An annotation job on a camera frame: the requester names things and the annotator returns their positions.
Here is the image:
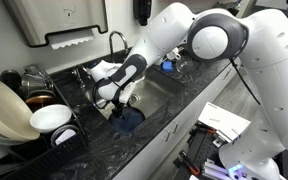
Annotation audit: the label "stainless steel sink basin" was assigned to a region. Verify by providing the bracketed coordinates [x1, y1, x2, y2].
[83, 66, 186, 135]

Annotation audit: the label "blue sponge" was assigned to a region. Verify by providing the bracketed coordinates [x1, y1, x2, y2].
[161, 60, 174, 73]

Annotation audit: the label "black mounting board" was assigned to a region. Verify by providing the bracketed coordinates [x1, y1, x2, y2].
[173, 122, 226, 180]

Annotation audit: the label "dark blue plate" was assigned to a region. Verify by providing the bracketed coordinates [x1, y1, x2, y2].
[109, 106, 146, 134]

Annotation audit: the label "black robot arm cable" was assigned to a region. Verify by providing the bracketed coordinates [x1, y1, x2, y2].
[92, 58, 262, 111]

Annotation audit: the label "white bowl in rack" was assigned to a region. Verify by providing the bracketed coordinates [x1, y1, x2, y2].
[29, 103, 73, 135]

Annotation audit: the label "red handled clamp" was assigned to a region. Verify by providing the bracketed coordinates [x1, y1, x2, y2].
[178, 149, 202, 177]

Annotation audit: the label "copper bottomed pan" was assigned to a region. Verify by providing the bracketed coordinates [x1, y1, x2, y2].
[24, 94, 57, 110]

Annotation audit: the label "white lower cabinets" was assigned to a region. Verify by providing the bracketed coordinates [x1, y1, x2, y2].
[113, 56, 249, 180]

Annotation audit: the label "black wall soap dispenser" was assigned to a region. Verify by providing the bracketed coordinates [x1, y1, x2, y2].
[132, 0, 153, 27]

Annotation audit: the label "white printed mug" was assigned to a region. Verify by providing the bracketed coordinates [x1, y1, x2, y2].
[166, 46, 182, 62]

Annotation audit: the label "grey utensil holder cup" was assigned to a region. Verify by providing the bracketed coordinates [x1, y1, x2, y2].
[50, 124, 82, 148]

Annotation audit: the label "aluminium extrusion bars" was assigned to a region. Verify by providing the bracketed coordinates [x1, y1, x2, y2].
[201, 159, 232, 180]

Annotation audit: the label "steel paper towel dispenser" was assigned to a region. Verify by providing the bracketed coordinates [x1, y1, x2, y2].
[0, 0, 109, 51]

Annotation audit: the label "black dish rack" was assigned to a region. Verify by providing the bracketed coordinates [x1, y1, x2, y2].
[0, 64, 89, 180]

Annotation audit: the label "chrome gooseneck faucet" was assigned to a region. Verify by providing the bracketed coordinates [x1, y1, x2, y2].
[108, 30, 130, 65]

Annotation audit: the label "steel cup in rack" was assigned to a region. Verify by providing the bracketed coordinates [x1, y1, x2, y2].
[19, 64, 54, 98]

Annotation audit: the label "white paper sheet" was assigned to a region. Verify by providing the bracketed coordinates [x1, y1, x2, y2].
[197, 101, 252, 143]

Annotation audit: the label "black pot in rack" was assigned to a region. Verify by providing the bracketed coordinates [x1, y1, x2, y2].
[0, 68, 22, 93]

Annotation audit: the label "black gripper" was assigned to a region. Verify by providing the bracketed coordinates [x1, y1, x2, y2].
[112, 99, 127, 120]

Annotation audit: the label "clear glass bowl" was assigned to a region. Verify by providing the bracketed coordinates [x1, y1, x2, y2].
[175, 54, 195, 75]

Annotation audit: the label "chrome sink side sprayer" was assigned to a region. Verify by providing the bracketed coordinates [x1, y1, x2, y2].
[71, 65, 87, 93]

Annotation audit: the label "large beige plate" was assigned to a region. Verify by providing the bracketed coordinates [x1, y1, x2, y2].
[0, 73, 41, 143]

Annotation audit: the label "sink drain strainer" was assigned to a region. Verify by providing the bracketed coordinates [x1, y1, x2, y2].
[128, 93, 141, 105]

